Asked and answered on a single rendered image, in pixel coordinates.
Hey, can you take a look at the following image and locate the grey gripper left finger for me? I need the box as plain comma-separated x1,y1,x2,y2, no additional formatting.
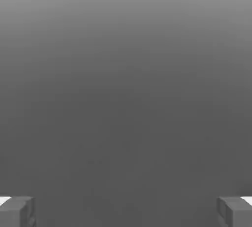
0,195,37,227

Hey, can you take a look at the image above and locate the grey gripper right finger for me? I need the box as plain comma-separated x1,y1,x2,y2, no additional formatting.
216,195,252,227

